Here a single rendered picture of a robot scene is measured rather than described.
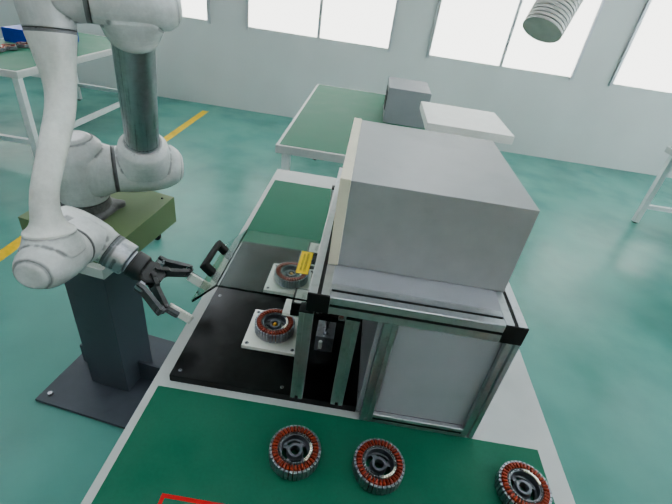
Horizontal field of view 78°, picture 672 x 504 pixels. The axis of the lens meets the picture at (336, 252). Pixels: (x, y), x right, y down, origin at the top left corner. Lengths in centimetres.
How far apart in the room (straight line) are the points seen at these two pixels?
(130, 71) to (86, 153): 37
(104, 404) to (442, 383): 151
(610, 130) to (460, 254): 565
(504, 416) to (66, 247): 112
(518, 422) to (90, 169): 144
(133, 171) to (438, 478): 123
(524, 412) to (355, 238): 68
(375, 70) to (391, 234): 485
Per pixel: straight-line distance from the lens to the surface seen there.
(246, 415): 109
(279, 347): 118
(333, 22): 562
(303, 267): 98
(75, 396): 219
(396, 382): 101
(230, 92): 604
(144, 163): 148
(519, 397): 131
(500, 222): 89
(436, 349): 94
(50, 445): 209
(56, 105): 115
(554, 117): 616
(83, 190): 157
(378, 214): 85
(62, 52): 115
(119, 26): 115
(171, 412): 111
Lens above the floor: 164
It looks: 33 degrees down
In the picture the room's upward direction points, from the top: 9 degrees clockwise
